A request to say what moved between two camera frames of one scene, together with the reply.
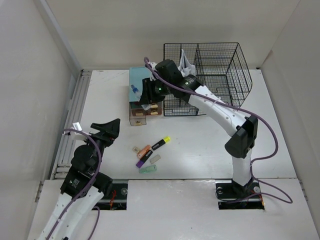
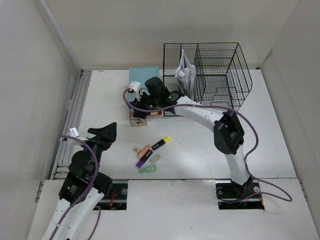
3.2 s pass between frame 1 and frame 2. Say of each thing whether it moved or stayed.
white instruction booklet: stayed
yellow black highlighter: stayed
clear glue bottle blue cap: moved
